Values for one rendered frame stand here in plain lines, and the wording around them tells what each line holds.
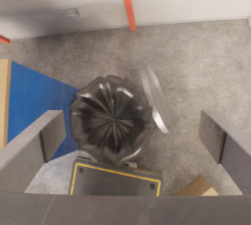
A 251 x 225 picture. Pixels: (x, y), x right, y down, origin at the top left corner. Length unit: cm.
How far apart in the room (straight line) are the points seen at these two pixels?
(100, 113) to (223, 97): 112
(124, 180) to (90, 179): 26
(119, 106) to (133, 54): 77
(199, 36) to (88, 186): 163
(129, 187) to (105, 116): 57
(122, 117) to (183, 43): 101
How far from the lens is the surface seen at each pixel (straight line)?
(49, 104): 131
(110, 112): 119
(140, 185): 144
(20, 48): 233
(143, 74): 124
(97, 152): 109
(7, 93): 102
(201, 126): 17
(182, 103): 171
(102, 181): 148
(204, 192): 152
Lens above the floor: 168
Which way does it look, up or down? 80 degrees down
